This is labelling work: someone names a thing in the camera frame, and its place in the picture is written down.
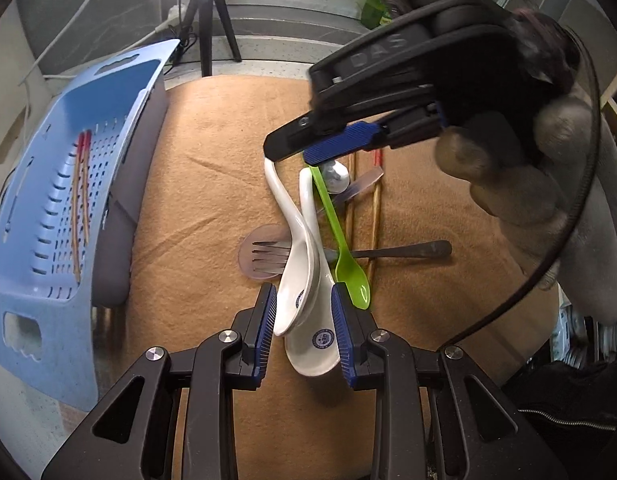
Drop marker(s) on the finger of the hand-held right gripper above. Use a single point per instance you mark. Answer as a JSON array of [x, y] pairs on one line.
[[358, 95], [341, 141]]

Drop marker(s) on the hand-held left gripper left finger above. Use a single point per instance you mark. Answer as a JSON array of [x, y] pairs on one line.
[[266, 332]]

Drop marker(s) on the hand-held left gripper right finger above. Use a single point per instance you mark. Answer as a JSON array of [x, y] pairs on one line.
[[342, 335]]

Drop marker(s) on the white ceramic spoon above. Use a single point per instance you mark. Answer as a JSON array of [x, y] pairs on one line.
[[316, 350], [301, 280]]

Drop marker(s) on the metal spoon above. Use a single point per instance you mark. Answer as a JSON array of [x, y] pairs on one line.
[[336, 175]]

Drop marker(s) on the green plastic spoon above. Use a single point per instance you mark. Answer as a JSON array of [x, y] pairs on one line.
[[351, 272]]

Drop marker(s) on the translucent plastic spoon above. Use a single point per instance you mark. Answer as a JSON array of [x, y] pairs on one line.
[[261, 267]]

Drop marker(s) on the metal fork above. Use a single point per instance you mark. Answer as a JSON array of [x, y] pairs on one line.
[[398, 251]]

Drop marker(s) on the blue plastic basket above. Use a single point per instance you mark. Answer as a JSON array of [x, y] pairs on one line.
[[63, 125]]

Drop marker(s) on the person's right hand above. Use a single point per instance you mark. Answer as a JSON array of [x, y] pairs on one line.
[[518, 185]]

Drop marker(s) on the green bottle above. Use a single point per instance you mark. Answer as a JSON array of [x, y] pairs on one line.
[[376, 7]]

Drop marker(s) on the wooden shelf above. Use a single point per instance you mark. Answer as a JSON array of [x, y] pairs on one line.
[[616, 95]]

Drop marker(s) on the black tripod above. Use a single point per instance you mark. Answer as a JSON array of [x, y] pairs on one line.
[[207, 15]]

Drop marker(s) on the black jacket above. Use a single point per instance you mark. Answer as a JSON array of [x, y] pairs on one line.
[[568, 410]]

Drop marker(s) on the white cutting board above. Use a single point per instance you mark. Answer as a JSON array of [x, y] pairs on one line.
[[13, 90]]

